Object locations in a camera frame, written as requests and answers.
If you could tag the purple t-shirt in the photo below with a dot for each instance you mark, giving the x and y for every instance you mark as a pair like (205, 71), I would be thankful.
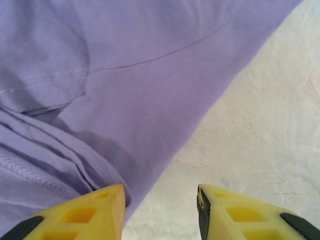
(125, 87)

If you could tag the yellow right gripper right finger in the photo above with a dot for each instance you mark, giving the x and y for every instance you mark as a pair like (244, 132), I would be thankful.
(250, 217)

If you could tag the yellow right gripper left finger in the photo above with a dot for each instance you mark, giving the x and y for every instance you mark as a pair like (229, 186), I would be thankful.
(82, 220)

